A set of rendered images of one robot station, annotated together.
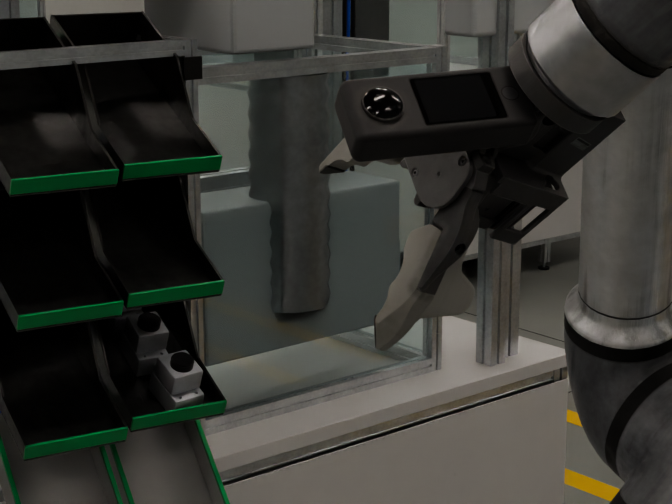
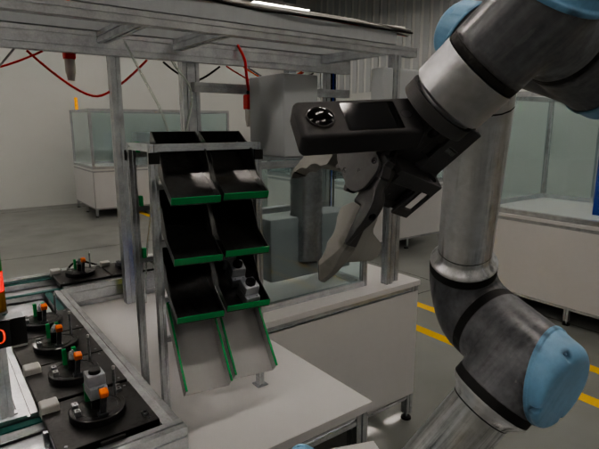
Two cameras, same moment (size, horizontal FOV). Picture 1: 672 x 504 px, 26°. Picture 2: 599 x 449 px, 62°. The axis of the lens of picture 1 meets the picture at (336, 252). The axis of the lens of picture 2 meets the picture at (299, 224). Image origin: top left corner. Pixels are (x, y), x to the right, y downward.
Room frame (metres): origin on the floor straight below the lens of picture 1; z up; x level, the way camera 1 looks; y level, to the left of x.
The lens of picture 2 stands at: (0.40, -0.04, 1.71)
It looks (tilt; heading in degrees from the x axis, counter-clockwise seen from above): 11 degrees down; 4
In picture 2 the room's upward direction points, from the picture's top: straight up
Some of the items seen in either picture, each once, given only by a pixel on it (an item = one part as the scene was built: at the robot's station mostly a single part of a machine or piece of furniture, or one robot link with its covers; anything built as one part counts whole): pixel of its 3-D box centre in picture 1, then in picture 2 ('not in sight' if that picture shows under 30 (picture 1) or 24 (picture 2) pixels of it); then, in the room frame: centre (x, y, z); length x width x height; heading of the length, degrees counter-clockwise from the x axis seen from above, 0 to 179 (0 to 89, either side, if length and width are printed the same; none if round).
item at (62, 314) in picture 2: not in sight; (41, 313); (2.11, 1.05, 1.01); 0.24 x 0.24 x 0.13; 41
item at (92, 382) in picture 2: not in sight; (94, 379); (1.55, 0.57, 1.06); 0.08 x 0.04 x 0.07; 41
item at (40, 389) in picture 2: not in sight; (72, 362); (1.74, 0.73, 1.01); 0.24 x 0.24 x 0.13; 41
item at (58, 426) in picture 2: not in sight; (98, 416); (1.55, 0.57, 0.96); 0.24 x 0.24 x 0.02; 41
